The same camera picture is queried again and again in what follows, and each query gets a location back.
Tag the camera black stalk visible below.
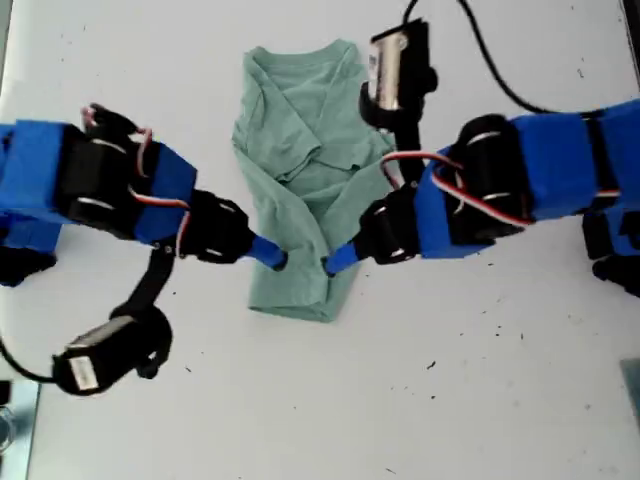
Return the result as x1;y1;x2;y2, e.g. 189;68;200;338
125;243;177;314
358;82;427;187

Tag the green t-shirt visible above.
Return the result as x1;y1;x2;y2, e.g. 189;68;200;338
230;42;401;325

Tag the arm red white wire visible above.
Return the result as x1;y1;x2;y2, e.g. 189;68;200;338
82;103;192;251
380;149;622;227

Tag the large steel plate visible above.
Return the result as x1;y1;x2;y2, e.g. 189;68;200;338
0;378;42;480

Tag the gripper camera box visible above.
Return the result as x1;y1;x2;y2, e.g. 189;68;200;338
367;17;440;112
52;304;175;399

